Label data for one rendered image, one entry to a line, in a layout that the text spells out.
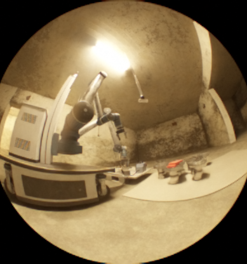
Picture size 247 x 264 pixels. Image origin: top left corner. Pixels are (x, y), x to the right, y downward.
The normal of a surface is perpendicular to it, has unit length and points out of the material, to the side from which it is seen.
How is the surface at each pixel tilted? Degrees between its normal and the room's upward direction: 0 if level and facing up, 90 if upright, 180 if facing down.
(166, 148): 90
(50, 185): 90
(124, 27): 180
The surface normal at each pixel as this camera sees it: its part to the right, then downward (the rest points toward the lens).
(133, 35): 0.07, 0.94
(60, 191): 0.72, -0.29
